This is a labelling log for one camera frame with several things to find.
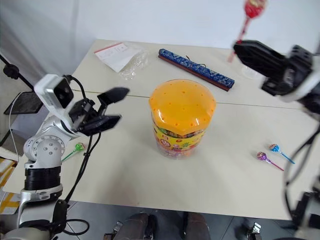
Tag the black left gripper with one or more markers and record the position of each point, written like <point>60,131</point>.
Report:
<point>82,112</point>

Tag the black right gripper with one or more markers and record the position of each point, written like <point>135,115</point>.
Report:
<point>282,81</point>

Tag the red lollipop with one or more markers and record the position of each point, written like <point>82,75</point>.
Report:
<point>252,8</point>

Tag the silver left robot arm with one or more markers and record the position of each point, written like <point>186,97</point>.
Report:
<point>45,150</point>

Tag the clear jar with orange lid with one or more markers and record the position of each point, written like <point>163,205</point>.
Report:
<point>181,110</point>

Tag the clear plastic disc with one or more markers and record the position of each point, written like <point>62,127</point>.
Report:
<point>250,73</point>

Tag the green lollipop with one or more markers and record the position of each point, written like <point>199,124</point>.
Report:
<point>79,146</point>

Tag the white paper sheet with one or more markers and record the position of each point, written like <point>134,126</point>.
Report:
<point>117,55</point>

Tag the clear plastic zip bag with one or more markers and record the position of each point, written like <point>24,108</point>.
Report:
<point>136,61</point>

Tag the long blue patterned box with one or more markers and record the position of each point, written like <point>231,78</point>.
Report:
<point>197,68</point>

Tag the blue lollipop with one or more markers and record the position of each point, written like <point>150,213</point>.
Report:
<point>274,147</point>

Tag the purple lollipop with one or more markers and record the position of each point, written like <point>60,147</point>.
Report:
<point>261,156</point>

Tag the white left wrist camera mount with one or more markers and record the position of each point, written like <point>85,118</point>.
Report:
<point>51,90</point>

